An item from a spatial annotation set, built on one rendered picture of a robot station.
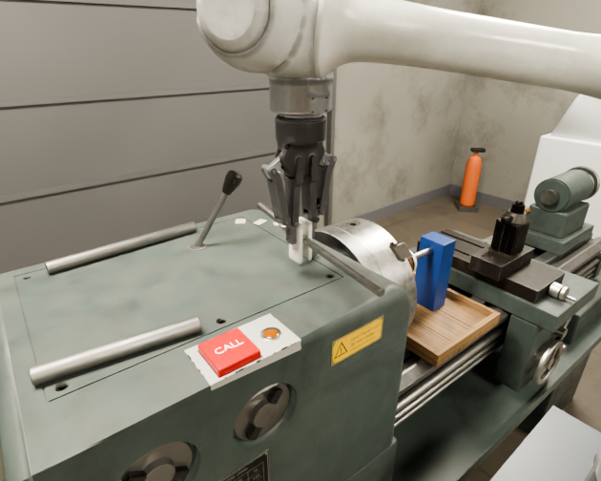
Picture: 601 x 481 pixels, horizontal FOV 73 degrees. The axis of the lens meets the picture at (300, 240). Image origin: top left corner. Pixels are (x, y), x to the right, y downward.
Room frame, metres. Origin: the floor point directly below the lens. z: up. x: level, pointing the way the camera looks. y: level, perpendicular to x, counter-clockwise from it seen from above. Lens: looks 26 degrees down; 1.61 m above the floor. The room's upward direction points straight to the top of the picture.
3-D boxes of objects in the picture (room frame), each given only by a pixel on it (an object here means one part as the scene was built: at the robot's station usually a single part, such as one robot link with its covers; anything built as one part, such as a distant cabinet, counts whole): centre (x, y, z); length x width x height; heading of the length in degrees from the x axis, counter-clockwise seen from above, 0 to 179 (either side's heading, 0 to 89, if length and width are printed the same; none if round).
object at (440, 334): (1.04, -0.36, 0.89); 0.36 x 0.30 x 0.04; 37
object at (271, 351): (0.43, 0.08, 1.23); 0.13 x 0.08 x 0.06; 127
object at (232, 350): (0.41, 0.09, 1.26); 0.06 x 0.06 x 0.02; 37
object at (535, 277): (1.23, -0.63, 0.95); 0.43 x 0.18 x 0.04; 37
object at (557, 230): (1.59, -1.08, 1.01); 0.30 x 0.20 x 0.29; 127
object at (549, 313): (1.24, -0.68, 0.90); 0.53 x 0.30 x 0.06; 37
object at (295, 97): (0.61, 0.00, 1.55); 0.09 x 0.09 x 0.06
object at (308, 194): (0.62, -0.01, 1.41); 0.04 x 0.01 x 0.11; 37
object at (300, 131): (0.61, 0.00, 1.48); 0.08 x 0.07 x 0.09; 127
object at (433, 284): (1.07, -0.40, 1.00); 0.08 x 0.06 x 0.23; 37
